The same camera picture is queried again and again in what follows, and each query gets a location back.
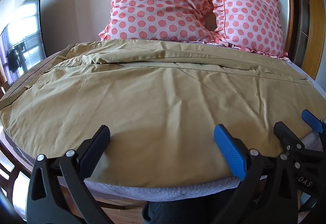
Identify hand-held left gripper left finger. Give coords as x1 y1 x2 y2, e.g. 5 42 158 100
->
25 125 113 224

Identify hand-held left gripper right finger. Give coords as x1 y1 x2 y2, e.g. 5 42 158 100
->
211 124 297 224

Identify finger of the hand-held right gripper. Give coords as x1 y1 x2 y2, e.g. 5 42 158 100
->
302 109 326 136
281 122 306 161

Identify khaki pants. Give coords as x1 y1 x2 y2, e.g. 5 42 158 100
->
0 39 326 188

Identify person's leg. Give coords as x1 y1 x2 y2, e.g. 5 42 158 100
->
142 188 238 224

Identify small pink polka dot pillow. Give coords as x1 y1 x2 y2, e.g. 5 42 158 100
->
208 0 289 60

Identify black flat screen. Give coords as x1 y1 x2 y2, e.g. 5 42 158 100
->
0 0 47 87

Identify large pink polka dot pillow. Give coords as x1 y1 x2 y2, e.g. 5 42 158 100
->
98 0 220 43

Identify wooden bed frame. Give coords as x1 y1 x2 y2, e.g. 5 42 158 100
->
0 130 147 218

